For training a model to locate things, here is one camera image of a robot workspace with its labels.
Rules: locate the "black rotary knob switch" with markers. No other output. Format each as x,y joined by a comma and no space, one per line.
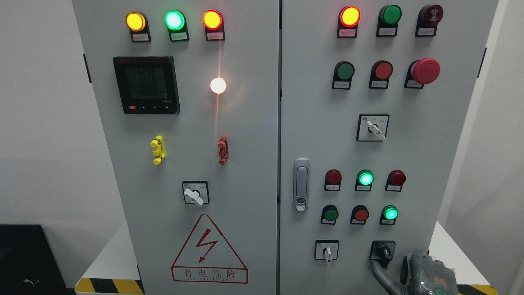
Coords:
382,252

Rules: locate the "grey electrical cabinet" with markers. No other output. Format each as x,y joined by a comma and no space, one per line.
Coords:
278,59

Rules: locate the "red terminal connector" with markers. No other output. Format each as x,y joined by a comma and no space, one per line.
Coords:
223,150

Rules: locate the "white lit indicator lamp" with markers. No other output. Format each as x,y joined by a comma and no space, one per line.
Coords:
218,85

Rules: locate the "dark red indicator light left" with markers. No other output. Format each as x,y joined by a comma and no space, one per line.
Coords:
333,180

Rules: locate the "dark red indicator light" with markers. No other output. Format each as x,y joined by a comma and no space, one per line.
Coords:
333,180
395,181

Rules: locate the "yellow terminal connector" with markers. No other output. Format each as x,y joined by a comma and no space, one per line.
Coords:
158,149

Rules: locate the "green lit indicator middle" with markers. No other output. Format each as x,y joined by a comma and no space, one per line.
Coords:
364,181

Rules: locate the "red push button lower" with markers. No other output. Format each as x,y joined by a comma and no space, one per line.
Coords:
359,215

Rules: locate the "red push button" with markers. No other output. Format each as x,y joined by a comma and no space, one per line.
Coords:
380,73
359,215

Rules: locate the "red electrical hazard sticker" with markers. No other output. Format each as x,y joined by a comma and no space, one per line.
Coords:
207,256

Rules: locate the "black digital power meter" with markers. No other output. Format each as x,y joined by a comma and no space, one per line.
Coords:
147,85

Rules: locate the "red-ringed yellow indicator light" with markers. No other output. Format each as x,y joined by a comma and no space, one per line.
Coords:
214,25

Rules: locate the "dark red indicator light right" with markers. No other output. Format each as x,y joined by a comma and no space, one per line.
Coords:
395,181

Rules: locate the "green lit push button lower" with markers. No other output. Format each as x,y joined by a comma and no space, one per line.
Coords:
388,215

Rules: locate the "green lit indicator light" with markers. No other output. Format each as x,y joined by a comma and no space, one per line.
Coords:
177,26

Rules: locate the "red-ringed lit indicator right door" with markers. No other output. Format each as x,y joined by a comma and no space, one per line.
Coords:
348,22

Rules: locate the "yellow indicator light top left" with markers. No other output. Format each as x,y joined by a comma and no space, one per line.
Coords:
138,26

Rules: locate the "red emergency stop mushroom button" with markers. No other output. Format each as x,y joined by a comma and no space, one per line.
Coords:
421,72

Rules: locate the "green unlit indicator light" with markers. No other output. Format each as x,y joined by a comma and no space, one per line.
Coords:
388,19

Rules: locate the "dark red buzzer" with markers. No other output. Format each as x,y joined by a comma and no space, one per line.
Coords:
428,19

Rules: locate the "black box lower left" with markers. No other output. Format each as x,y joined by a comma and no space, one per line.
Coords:
27,264

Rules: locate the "silver door handle lock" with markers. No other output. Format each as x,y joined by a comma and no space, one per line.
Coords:
300,184

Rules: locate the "white-handled selector switch left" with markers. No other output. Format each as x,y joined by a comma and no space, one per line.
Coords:
195,192

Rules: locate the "white-handled selector switch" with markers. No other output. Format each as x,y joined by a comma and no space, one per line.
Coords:
326,250
195,192
372,127

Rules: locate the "white-handled selector switch upper right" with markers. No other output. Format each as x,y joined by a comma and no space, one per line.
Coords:
372,127

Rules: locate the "white-handled selector switch lower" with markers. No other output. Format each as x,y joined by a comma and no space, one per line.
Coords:
326,250

